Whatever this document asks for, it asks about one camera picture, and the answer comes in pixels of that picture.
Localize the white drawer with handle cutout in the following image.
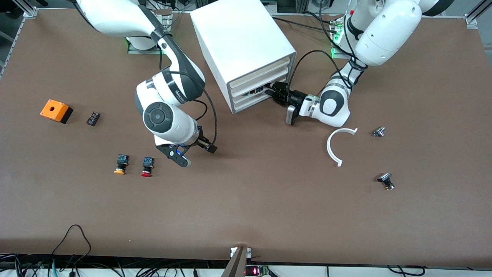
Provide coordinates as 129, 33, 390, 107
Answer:
232, 82, 271, 104

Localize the white plastic drawer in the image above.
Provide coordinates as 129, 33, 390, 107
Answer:
230, 57, 291, 90
233, 85, 287, 113
231, 66, 289, 97

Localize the red mushroom push button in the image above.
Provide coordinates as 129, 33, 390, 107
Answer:
140, 157, 155, 177

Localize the white drawer cabinet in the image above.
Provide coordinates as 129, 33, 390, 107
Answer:
190, 0, 297, 115

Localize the yellow mushroom push button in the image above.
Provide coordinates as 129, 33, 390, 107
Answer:
114, 154, 130, 175

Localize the white curved plastic strip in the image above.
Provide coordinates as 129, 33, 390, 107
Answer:
326, 127, 359, 168

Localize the device with red display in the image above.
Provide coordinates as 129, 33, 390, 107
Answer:
245, 265, 270, 277

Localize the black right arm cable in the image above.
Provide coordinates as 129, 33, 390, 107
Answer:
160, 37, 218, 145

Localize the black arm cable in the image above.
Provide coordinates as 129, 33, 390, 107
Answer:
160, 37, 218, 145
288, 0, 369, 97

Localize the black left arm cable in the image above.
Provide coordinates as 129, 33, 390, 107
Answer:
288, 0, 369, 97

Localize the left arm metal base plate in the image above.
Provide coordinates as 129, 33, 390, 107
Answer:
331, 19, 358, 59

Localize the black cable on table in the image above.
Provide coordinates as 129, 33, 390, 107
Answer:
271, 11, 342, 37

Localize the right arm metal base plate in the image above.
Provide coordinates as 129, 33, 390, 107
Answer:
127, 37, 162, 55

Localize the brown camera mount beam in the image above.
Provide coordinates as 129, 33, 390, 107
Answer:
221, 246, 248, 277

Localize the orange button enclosure box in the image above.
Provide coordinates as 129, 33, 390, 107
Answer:
40, 99, 73, 124

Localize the thin black looped cable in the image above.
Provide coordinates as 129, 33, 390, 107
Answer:
51, 224, 92, 266

